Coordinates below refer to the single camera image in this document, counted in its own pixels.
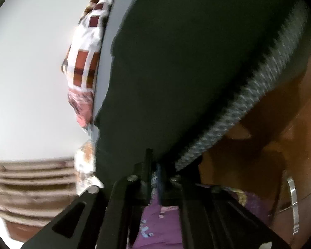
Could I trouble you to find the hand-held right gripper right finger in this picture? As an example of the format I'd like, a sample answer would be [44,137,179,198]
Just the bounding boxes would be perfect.
[156,161,293,249]

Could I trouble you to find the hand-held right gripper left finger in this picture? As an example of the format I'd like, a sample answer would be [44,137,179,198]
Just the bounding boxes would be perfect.
[21,148,154,249]

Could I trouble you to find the black pants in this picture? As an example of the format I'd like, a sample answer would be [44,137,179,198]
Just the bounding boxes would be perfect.
[93,0,305,181]

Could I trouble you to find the white orange floral pillow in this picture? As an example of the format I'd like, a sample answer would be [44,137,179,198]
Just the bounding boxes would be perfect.
[74,124,104,197]

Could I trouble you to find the pink patterned cloth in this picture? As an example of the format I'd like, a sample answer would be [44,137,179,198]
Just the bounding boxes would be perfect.
[67,87,97,131]

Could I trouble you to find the brown wooden headboard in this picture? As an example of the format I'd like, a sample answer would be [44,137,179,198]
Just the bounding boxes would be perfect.
[0,156,79,242]

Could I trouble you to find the silver bangle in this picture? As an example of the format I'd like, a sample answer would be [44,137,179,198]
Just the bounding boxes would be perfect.
[286,176,301,237]

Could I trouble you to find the white brown checked pillow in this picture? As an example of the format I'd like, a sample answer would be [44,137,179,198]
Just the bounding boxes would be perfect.
[61,0,117,92]

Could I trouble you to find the grey mesh mattress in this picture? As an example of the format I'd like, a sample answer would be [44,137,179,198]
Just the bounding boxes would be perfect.
[93,0,311,173]

